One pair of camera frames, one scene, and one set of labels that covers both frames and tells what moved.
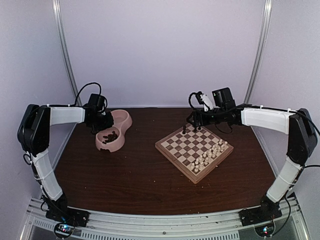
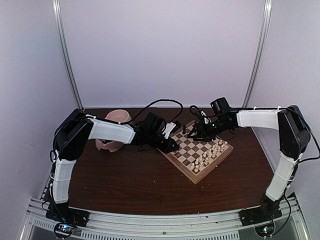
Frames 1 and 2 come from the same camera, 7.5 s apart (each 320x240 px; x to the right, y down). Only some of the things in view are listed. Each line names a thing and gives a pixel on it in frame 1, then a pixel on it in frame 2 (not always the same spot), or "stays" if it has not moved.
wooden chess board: [194, 151] stays
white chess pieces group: [203, 160] stays
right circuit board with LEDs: [265, 231] stays
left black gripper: [110, 123] to [168, 148]
